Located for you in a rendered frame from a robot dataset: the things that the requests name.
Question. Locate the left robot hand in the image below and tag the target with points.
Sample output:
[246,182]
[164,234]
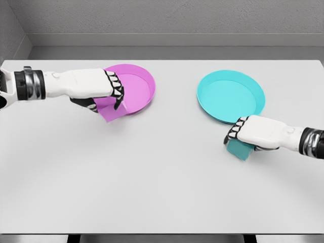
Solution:
[88,83]

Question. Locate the pink block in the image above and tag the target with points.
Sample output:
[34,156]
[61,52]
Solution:
[110,110]

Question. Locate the pink plate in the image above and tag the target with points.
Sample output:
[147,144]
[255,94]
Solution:
[139,87]

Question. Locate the teal block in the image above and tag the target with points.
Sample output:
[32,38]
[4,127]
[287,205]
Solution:
[239,150]

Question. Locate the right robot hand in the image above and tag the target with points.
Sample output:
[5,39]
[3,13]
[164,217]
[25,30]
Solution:
[258,134]

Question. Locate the cyan plate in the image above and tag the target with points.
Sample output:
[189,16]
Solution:
[227,95]

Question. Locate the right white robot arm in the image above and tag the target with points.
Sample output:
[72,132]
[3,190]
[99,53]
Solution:
[303,139]

